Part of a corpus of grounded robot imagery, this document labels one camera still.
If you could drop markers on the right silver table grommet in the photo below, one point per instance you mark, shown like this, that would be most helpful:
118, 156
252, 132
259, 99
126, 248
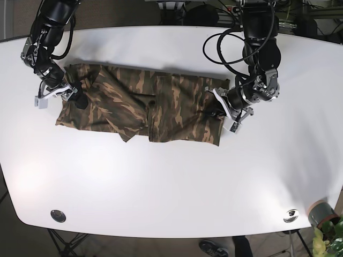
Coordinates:
291, 216

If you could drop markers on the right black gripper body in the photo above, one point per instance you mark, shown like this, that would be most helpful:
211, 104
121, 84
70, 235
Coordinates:
63, 90

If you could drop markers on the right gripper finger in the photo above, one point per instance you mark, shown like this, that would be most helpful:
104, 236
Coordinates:
79, 99

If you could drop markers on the camouflage pattern T-shirt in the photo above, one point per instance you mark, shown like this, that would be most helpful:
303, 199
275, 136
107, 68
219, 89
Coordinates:
162, 106

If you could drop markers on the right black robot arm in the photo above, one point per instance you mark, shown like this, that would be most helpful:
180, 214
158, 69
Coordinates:
45, 34

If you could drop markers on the left silver table grommet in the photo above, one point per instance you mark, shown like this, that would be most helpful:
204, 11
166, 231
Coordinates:
58, 216

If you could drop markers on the green potted plant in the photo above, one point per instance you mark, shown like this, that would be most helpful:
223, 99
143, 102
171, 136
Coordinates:
328, 240

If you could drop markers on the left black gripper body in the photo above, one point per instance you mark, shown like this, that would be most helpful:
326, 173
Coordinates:
235, 104

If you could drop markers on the grey plant pot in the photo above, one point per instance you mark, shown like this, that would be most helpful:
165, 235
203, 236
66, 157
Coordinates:
320, 212

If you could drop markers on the silver table grommet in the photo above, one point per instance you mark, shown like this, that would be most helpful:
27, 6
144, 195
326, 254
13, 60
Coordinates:
58, 216
291, 216

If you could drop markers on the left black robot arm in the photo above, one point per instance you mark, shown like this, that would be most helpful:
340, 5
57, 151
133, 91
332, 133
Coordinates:
256, 73

